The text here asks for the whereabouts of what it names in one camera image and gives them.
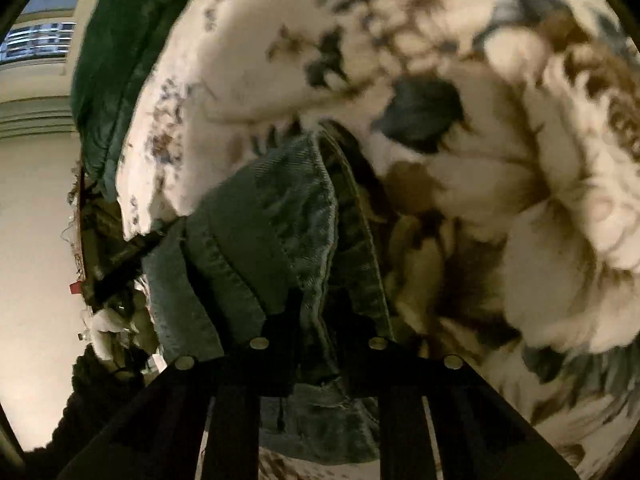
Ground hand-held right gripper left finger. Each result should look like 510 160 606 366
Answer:
57 305 301 480

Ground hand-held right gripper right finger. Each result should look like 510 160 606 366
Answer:
342 307 581 480

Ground blue denim pants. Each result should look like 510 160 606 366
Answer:
142 120 401 466

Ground person's left forearm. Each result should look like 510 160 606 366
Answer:
25 345 173 480

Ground pile of desk clutter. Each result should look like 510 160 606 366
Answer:
62 160 166 376

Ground narrow striped green curtain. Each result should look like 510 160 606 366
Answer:
0 97 78 138

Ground dark green folded quilt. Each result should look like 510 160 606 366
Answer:
70 0 201 202

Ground floral checked blanket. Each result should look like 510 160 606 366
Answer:
117 0 640 480

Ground sliding glass window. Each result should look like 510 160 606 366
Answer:
0 20 78 64

